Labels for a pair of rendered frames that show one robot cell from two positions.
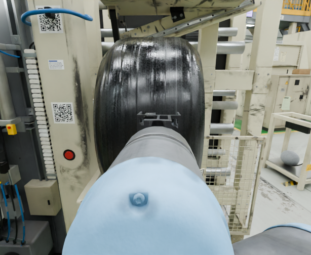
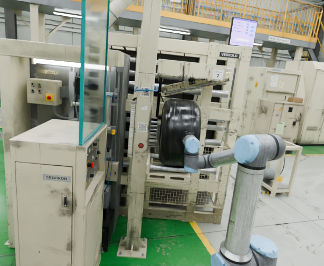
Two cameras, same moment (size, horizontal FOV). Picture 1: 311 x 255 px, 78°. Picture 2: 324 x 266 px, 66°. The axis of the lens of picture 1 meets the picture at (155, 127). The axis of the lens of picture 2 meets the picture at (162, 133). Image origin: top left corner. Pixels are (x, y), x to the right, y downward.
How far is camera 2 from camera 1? 143 cm
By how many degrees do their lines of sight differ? 5
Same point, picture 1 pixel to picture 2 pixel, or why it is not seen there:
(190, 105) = (196, 130)
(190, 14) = (198, 82)
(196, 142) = not seen: hidden behind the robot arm
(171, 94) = (190, 125)
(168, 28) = (186, 86)
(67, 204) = (134, 169)
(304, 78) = (297, 106)
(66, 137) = (141, 137)
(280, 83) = (275, 109)
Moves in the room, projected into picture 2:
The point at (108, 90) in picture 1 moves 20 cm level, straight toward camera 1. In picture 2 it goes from (170, 122) to (179, 129)
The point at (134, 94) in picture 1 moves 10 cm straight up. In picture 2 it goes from (178, 124) to (180, 111)
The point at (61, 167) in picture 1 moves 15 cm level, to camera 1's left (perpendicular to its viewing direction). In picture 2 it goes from (136, 151) to (118, 149)
